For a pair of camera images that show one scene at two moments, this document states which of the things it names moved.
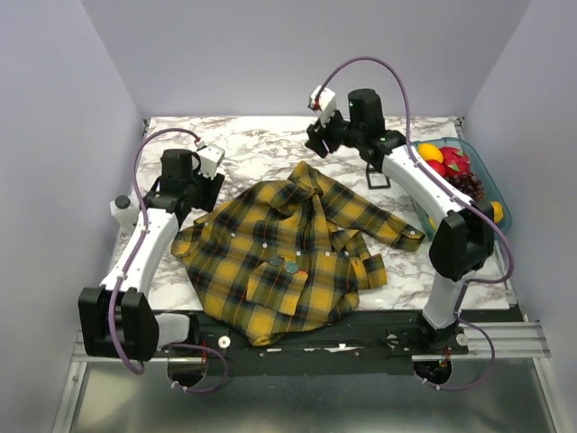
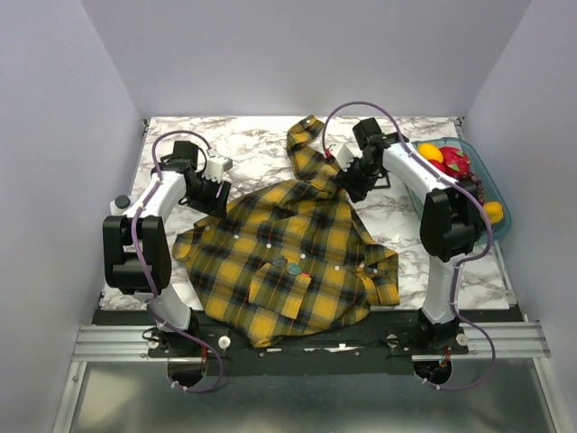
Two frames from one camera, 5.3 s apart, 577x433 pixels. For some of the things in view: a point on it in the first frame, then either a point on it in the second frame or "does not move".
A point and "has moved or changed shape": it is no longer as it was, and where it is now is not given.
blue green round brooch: x=291 y=267 does not move
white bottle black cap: x=124 y=210 does not move
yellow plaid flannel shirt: x=286 y=257 has moved or changed shape
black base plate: x=358 y=343 does not move
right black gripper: x=317 y=133 to x=345 y=180
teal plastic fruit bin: x=491 y=193 does not move
